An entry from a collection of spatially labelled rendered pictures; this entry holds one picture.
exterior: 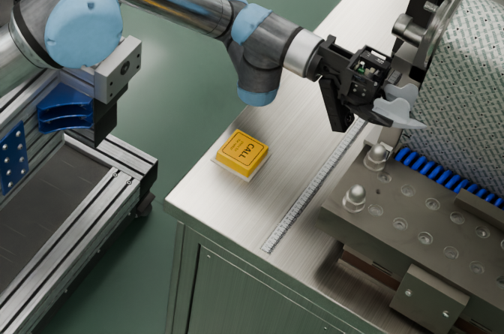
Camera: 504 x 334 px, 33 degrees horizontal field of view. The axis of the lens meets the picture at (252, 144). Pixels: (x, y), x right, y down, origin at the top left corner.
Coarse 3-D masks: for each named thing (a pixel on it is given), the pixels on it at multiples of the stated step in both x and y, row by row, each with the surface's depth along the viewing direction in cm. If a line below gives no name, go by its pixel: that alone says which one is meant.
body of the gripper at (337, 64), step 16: (320, 48) 140; (336, 48) 141; (368, 48) 142; (320, 64) 143; (336, 64) 141; (352, 64) 139; (368, 64) 140; (384, 64) 140; (336, 80) 143; (352, 80) 139; (368, 80) 137; (384, 80) 143; (352, 96) 142; (368, 96) 140
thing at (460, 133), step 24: (432, 96) 136; (456, 96) 133; (432, 120) 139; (456, 120) 136; (480, 120) 134; (408, 144) 146; (432, 144) 143; (456, 144) 140; (480, 144) 137; (456, 168) 143; (480, 168) 140
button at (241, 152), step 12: (240, 132) 157; (228, 144) 155; (240, 144) 156; (252, 144) 156; (264, 144) 157; (216, 156) 155; (228, 156) 154; (240, 156) 154; (252, 156) 154; (264, 156) 157; (240, 168) 153; (252, 168) 153
